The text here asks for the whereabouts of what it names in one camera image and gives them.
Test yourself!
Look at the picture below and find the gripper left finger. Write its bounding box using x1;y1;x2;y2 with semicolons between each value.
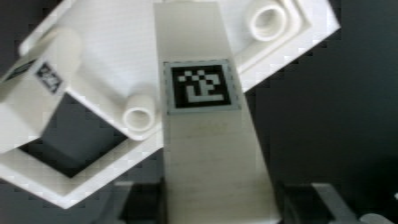
99;181;165;224

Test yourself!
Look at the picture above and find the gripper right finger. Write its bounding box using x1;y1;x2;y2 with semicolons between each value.
280;183;360;224

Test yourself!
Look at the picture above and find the white desk leg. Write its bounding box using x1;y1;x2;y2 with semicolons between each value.
0;28;83;153
154;1;280;224

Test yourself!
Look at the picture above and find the white desk top tray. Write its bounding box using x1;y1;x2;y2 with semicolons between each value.
19;0;339;141

